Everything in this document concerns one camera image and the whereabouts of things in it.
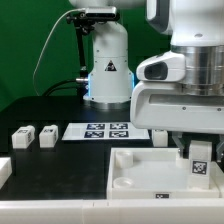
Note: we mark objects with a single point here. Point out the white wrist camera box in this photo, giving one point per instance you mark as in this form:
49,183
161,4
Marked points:
166,67

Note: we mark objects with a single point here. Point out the white front barrier wall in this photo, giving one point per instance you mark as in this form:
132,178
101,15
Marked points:
150,211

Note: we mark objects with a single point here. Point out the black camera stand pole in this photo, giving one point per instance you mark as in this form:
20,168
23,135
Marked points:
83,27

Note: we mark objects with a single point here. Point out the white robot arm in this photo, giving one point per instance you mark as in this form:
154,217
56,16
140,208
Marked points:
181,90

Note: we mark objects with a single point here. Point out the white sheet with fiducial tags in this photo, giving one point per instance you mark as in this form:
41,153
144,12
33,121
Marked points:
103,131

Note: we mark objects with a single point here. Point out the white left barrier wall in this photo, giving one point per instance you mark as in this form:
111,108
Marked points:
5,170

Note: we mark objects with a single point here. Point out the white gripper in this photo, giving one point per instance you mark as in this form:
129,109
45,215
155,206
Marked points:
164,107

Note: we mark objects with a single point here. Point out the white barrier wall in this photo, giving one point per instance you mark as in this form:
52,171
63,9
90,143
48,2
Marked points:
5,170
150,211

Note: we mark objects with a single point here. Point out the white square table top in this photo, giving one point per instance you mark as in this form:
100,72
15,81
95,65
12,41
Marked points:
156,173

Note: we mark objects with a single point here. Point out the black camera on stand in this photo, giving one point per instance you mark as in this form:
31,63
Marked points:
97,13

